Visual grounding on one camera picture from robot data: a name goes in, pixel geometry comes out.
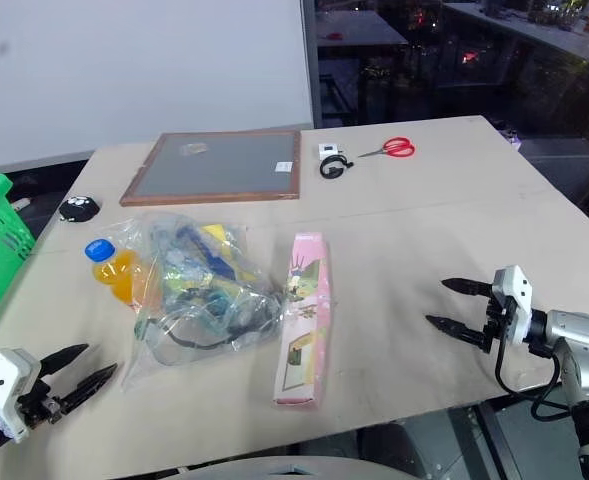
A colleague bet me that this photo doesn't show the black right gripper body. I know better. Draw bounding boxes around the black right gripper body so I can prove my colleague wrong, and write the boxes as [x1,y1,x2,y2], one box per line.
[481,294,517,354]

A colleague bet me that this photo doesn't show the black round eraser pouch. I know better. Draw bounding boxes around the black round eraser pouch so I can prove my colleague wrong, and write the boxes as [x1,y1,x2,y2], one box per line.
[58,195,100,223]

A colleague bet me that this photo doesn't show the red handled scissors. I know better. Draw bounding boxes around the red handled scissors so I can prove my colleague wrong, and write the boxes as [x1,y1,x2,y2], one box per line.
[357,136,417,160]

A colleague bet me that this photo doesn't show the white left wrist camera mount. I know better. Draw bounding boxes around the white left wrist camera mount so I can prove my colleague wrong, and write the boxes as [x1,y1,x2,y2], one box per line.
[0,347,43,444]

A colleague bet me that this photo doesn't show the white whiteboard panel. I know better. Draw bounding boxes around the white whiteboard panel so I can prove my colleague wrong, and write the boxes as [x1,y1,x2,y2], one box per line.
[0,0,315,172]

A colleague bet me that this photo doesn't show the wooden framed chalkboard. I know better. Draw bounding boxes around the wooden framed chalkboard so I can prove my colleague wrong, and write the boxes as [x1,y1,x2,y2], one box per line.
[119,129,302,207]

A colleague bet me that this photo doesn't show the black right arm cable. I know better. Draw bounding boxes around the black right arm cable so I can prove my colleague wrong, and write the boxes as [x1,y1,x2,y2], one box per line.
[493,297,575,421]

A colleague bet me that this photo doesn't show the white charger with black cable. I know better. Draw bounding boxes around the white charger with black cable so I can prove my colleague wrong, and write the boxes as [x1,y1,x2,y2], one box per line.
[317,142,351,180]

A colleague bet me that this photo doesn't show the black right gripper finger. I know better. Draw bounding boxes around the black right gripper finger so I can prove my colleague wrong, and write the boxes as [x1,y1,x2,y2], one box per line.
[440,277,495,300]
[424,314,492,355]

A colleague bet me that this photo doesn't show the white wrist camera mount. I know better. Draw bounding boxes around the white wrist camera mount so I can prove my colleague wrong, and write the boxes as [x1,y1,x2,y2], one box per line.
[490,265,535,346]
[0,347,43,444]

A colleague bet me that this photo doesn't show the long pink printed box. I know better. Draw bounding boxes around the long pink printed box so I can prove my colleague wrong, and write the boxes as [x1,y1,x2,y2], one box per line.
[272,231,334,410]

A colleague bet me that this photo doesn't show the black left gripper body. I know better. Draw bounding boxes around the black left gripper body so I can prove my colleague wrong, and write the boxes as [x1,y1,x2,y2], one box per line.
[17,379,66,430]

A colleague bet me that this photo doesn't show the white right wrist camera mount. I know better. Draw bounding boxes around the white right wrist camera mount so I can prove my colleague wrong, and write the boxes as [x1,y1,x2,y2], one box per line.
[490,265,535,346]

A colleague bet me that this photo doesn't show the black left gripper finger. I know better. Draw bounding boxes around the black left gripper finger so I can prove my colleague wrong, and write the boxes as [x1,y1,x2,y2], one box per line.
[59,362,119,416]
[39,342,90,385]

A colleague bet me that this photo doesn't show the clear plastic bag of items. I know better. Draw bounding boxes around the clear plastic bag of items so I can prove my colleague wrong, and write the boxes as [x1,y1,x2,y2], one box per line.
[120,211,289,393]

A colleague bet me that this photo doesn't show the orange juice bottle blue cap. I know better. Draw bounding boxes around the orange juice bottle blue cap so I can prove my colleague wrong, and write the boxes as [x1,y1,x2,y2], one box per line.
[83,238,161,312]

